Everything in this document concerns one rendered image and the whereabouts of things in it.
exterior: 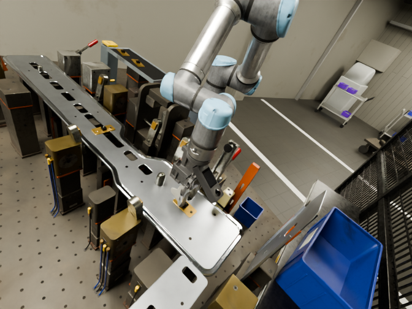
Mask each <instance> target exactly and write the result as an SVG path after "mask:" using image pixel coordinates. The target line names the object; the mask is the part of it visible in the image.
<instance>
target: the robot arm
mask: <svg viewBox="0 0 412 309"><path fill-rule="evenodd" d="M298 5H299V0H216V1H215V3H214V6H213V10H214V11H213V13H212V15H211V16H210V18H209V19H208V22H207V23H206V25H205V26H204V28H203V30H202V32H201V33H200V35H199V37H198V38H197V40H196V42H195V44H194V45H193V47H192V49H191V51H190V52H189V54H188V55H187V57H186V59H185V61H184V62H183V64H182V65H181V68H180V69H179V71H178V72H177V74H176V73H172V72H168V73H167V75H165V76H164V78H163V80H162V82H161V87H160V92H161V95H162V97H164V98H166V99H168V100H169V101H171V102H173V103H176V104H178V105H180V106H182V107H184V108H186V109H188V110H190V111H192V112H194V113H196V114H198V118H197V121H196V125H195V127H194V130H193V133H192V136H191V139H190V141H189V143H188V144H187V145H183V146H182V148H181V150H182V151H183V155H182V157H181V158H179V160H178V159H177V161H176V162H175V163H173V166H172V169H171V172H170V176H171V177H172V178H173V179H174V180H175V181H176V182H177V183H178V184H179V183H181V185H180V186H179V187H178V189H177V188H171V193H172V194H173V195H174V197H175V198H176V200H177V201H178V206H179V207H182V206H184V205H185V202H186V200H192V199H193V197H194V196H195V195H196V193H197V192H198V190H199V189H200V187H202V188H203V190H204V192H205V194H206V196H207V197H208V199H209V201H210V203H215V202H218V201H219V200H220V199H221V198H222V197H223V195H224V193H223V191H222V189H221V188H220V186H219V184H218V182H217V180H216V178H215V176H214V174H213V172H212V170H211V169H210V167H209V165H208V164H209V163H210V161H211V159H212V158H213V157H214V154H215V152H216V150H217V147H218V145H219V143H220V141H221V138H222V136H223V134H224V132H225V130H226V128H227V126H228V125H229V123H230V121H231V119H232V117H233V116H234V113H235V110H236V102H235V99H234V98H233V97H232V96H231V95H230V94H227V93H225V89H226V87H227V86H228V87H230V88H233V89H235V90H237V91H239V92H241V93H243V94H246V95H248V96H250V95H252V94H253V93H254V92H255V91H256V88H257V87H258V86H259V84H260V82H261V80H262V76H261V75H260V68H261V66H262V64H263V62H264V60H265V57H266V56H267V54H268V52H269V50H270V48H271V46H272V44H273V42H275V41H277V40H278V39H279V38H284V37H285V36H286V34H287V32H288V29H289V27H290V25H291V23H292V20H293V18H294V15H295V13H296V10H297V7H298ZM240 20H243V21H245V22H247V23H249V24H251V26H250V31H251V34H252V35H251V39H250V42H249V45H248V48H247V51H246V54H245V57H244V60H243V63H242V64H241V65H238V64H237V61H236V60H235V59H234V58H231V57H228V56H222V55H218V56H217V54H218V53H219V51H220V49H221V47H222V46H223V43H224V41H225V40H226V38H227V36H228V35H229V33H230V31H231V29H232V27H233V26H235V25H236V24H237V23H238V22H239V21H240ZM209 69H210V71H209V73H208V76H207V79H206V82H205V83H204V85H203V86H201V83H202V82H203V80H204V78H205V76H206V74H207V72H208V70H209ZM187 198H188V199H187Z"/></svg>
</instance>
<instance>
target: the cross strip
mask: <svg viewBox="0 0 412 309"><path fill-rule="evenodd" d="M185 266H187V267H188V268H189V269H190V270H191V271H192V272H193V273H194V274H195V275H196V276H197V280H196V282H195V283H191V282H190V281H189V280H188V279H187V278H186V277H185V276H184V274H183V273H182V269H183V268H184V267H185ZM207 283H208V282H207V279H206V278H205V277H204V276H203V275H202V274H201V273H200V271H198V270H197V269H196V268H195V266H193V265H192V263H190V261H189V260H188V259H187V258H186V257H185V256H180V257H179V258H178V259H177V260H176V261H175V262H174V263H173V264H172V265H171V266H170V267H169V268H168V269H167V270H166V271H165V272H164V273H163V274H162V275H161V276H160V277H159V278H158V279H157V280H156V281H155V282H154V283H153V284H152V285H151V286H150V287H149V288H148V289H147V290H146V291H145V292H144V293H143V294H142V295H141V296H140V297H139V298H138V300H137V301H136V302H135V303H134V304H133V305H132V306H131V307H130V308H129V309H147V308H148V306H150V305H153V306H154V307H155V309H190V308H191V306H192V305H193V303H194V302H195V301H196V300H197V298H198V297H199V296H200V294H201V293H202V291H203V290H204V289H205V287H206V286H207ZM181 302H183V303H184V305H181Z"/></svg>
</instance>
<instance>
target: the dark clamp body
mask: <svg viewBox="0 0 412 309"><path fill-rule="evenodd" d="M137 99H138V97H132V98H129V104H128V114H127V119H126V121H127V122H128V128H127V134H126V139H127V140H128V141H129V142H130V143H131V144H133V145H134V141H135V134H136V131H135V130H134V120H135V112H136V107H137ZM130 153H131V152H130V151H127V152H125V153H124V155H128V154H130Z"/></svg>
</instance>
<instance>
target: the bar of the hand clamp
mask: <svg viewBox="0 0 412 309"><path fill-rule="evenodd" d="M239 146H240V145H239V144H237V143H236V142H234V141H233V140H232V139H231V140H229V141H228V143H227V144H225V146H224V150H223V152H222V153H221V155H220V157H219V158H218V160H217V162H216V164H215V166H214V167H213V169H212V172H213V174H214V173H215V171H217V172H218V173H219V174H218V176H217V177H216V180H217V179H219V177H221V176H222V174H223V172H224V171H225V169H226V167H227V166H228V164H229V163H230V161H231V159H232V157H233V156H234V154H235V152H236V151H237V149H238V148H239Z"/></svg>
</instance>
